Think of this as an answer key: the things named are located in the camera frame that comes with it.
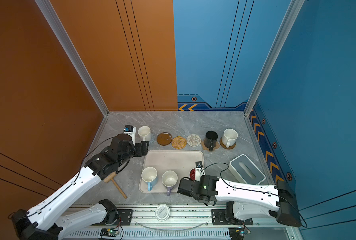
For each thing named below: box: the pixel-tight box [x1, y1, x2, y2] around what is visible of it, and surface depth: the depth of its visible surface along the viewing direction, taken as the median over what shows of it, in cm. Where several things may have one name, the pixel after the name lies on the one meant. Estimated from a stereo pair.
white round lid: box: [155, 203, 171, 222], surface depth 71 cm
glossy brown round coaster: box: [156, 132, 173, 146], surface depth 105 cm
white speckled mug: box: [222, 128, 238, 148], surface depth 98 cm
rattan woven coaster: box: [171, 136, 187, 150], surface depth 104 cm
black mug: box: [204, 130, 219, 152], surface depth 97 cm
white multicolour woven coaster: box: [186, 134, 202, 147], surface depth 104 cm
